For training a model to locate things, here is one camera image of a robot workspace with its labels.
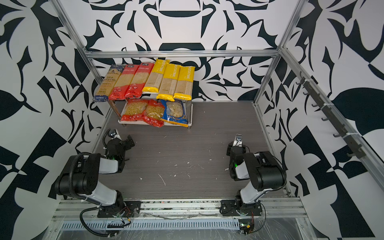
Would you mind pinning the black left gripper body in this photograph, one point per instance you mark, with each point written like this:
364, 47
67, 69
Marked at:
125, 146

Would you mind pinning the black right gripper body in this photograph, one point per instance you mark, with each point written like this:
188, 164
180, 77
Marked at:
231, 150

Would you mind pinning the red macaroni bag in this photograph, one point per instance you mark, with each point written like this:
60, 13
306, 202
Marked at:
134, 110
153, 114

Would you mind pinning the red long spaghetti bag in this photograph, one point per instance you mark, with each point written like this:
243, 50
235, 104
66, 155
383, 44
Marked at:
119, 91

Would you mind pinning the blue-ended spaghetti bag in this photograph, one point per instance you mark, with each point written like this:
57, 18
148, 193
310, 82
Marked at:
111, 78

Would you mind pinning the red noodle bag long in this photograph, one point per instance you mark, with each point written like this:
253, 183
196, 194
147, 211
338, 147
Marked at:
139, 80

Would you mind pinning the blue-bottom pasta bag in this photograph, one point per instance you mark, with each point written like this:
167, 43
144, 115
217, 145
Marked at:
175, 113

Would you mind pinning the yellow spaghetti bag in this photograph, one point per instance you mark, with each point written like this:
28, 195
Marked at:
169, 83
156, 76
184, 88

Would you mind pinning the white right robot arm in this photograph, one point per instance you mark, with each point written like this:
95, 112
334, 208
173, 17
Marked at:
264, 172

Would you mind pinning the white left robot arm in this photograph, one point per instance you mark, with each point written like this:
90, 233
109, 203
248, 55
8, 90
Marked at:
80, 179

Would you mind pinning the white two-tier shelf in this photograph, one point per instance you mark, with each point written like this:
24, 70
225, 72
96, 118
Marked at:
150, 96

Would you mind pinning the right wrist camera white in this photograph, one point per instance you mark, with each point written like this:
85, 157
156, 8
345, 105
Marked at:
238, 140

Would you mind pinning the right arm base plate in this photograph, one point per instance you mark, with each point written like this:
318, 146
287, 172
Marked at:
231, 208

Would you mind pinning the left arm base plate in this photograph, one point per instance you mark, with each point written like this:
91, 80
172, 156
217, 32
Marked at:
126, 210

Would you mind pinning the white slotted cable duct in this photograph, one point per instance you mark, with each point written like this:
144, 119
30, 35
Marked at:
187, 224

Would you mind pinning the aluminium frame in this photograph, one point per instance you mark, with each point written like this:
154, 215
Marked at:
372, 161

